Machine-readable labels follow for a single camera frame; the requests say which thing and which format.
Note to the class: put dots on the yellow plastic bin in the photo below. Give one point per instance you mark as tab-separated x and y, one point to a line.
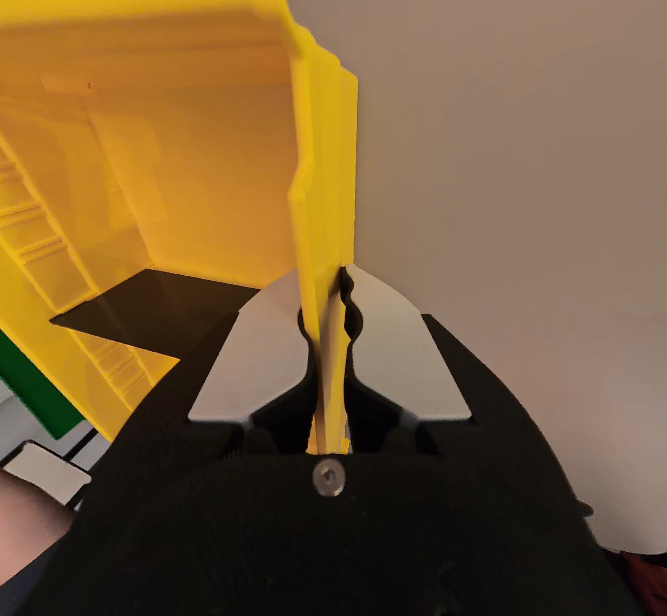
188	157

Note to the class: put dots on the dark bin divider panel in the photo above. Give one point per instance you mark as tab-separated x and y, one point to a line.
156	308

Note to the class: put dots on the green plastic bin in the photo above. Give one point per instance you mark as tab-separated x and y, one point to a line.
31	392

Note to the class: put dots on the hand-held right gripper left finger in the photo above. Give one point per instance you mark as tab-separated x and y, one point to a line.
250	366

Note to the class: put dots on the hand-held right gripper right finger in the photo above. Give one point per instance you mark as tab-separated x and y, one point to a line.
412	366

